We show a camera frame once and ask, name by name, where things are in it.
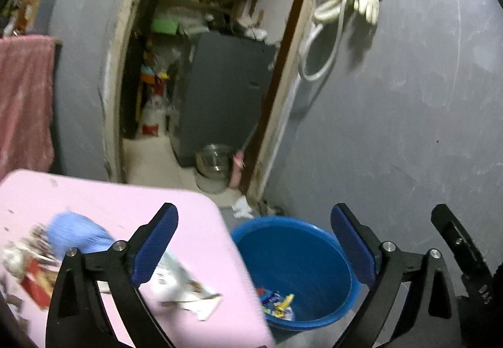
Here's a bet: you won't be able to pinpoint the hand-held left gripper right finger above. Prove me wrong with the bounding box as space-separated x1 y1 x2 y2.
330 203 458 348

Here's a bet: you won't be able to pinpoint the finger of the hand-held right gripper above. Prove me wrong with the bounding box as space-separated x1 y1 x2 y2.
431 204 490 279

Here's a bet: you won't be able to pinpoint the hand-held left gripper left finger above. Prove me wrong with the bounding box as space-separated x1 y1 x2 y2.
45 202 179 348

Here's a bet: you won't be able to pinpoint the white packet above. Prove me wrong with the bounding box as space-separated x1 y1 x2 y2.
151 250 223 321

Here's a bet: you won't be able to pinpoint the blue plastic bucket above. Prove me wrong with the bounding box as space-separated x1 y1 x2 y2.
230 215 361 333

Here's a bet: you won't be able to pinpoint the light blue cloth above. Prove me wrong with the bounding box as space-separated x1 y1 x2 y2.
47 212 114 254

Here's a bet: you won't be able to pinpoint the yellow-edged wrapper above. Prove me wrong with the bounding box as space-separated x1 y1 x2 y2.
275 293 295 319

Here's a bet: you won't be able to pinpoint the dark blue packet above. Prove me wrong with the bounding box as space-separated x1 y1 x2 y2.
257 288 281 311

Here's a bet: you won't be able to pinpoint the red snack wrapper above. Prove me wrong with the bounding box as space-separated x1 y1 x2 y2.
19 259 56 309

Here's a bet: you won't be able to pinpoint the floral pink tablecloth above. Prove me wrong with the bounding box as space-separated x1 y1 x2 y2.
0 169 276 348

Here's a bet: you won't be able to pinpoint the crumpled white paper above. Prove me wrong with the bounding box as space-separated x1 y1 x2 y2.
231 196 254 220

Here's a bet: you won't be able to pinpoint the metal pot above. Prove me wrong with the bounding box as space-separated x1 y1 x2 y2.
195 144 234 193

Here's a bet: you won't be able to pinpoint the white spray bottle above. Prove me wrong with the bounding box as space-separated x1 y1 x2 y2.
141 94 169 136

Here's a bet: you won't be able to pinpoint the grey washing machine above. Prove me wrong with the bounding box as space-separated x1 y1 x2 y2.
173 31 278 170

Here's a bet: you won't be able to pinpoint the orange blue plastic item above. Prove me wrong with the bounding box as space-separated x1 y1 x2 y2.
141 63 169 85

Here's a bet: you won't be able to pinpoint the pink checked cloth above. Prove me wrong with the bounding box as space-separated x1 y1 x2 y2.
0 35 56 180

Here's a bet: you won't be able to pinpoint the green box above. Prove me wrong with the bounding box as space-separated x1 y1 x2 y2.
151 17 179 34

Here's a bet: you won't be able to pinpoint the white plastic item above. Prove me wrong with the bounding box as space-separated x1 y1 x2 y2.
241 24 268 42

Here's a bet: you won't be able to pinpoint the cream rubber gloves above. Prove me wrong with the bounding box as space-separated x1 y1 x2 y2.
348 0 381 24

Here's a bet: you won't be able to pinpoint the orange liquid bottle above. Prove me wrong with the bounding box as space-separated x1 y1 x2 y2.
18 0 40 34

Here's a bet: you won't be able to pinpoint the wooden door frame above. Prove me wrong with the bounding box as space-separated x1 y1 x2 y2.
100 0 329 203

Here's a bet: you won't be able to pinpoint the white hose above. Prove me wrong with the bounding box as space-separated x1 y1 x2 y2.
299 0 352 82

